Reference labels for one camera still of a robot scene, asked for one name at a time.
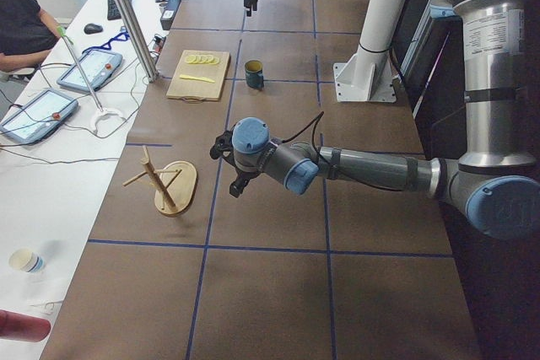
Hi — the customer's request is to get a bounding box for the dark teal mug yellow inside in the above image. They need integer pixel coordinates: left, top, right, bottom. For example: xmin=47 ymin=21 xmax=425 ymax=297
xmin=244 ymin=60 xmax=264 ymax=90

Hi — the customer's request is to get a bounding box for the wooden cup rack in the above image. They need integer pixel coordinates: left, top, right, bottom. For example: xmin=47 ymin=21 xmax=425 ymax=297
xmin=122 ymin=145 xmax=197 ymax=217

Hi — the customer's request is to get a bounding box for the paper cup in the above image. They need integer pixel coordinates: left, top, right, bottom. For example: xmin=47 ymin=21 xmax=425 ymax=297
xmin=8 ymin=248 xmax=45 ymax=273

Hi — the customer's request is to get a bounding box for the bamboo cutting board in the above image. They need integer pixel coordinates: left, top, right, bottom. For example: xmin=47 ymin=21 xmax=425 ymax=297
xmin=166 ymin=50 xmax=230 ymax=101

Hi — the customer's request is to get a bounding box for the black box with label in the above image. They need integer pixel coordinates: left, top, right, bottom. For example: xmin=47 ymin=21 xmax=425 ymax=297
xmin=160 ymin=0 xmax=181 ymax=30

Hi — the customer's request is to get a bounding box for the yellow plastic knife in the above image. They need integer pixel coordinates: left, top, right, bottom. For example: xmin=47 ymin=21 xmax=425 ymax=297
xmin=178 ymin=74 xmax=215 ymax=83

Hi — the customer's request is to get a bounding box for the far teach pendant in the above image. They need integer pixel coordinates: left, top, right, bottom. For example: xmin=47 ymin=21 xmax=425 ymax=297
xmin=57 ymin=49 xmax=123 ymax=93

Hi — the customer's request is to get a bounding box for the teach pendant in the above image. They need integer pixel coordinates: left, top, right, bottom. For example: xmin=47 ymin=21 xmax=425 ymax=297
xmin=1 ymin=89 xmax=78 ymax=145
xmin=57 ymin=49 xmax=123 ymax=93

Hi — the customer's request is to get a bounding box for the black computer mouse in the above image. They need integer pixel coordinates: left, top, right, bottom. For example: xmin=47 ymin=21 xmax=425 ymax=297
xmin=84 ymin=23 xmax=104 ymax=35

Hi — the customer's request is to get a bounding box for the near teach pendant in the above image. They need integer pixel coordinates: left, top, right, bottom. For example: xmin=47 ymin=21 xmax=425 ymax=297
xmin=1 ymin=89 xmax=78 ymax=145

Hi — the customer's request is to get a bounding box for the seated person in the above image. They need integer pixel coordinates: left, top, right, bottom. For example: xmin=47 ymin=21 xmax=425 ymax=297
xmin=1 ymin=0 xmax=60 ymax=73

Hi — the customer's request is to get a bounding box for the red bottle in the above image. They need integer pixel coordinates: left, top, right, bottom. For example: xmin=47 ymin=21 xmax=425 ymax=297
xmin=1 ymin=309 xmax=51 ymax=342

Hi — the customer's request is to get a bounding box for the blue lanyard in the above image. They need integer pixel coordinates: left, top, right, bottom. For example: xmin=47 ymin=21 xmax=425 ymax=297
xmin=82 ymin=31 xmax=130 ymax=54

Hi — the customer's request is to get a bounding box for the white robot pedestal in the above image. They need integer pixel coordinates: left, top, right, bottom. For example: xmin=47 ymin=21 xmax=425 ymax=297
xmin=333 ymin=0 xmax=405 ymax=103

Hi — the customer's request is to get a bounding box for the aluminium frame post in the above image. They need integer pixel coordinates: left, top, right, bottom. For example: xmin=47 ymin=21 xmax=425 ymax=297
xmin=115 ymin=0 xmax=159 ymax=83

